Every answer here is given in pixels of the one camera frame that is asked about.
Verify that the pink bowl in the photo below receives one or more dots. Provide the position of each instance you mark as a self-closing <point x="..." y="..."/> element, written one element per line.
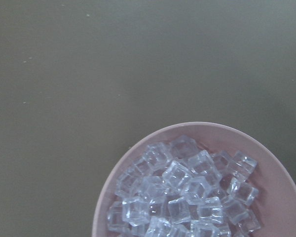
<point x="276" y="204"/>

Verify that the pile of clear ice cubes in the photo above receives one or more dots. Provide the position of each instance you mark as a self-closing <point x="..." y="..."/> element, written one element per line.
<point x="179" y="189"/>

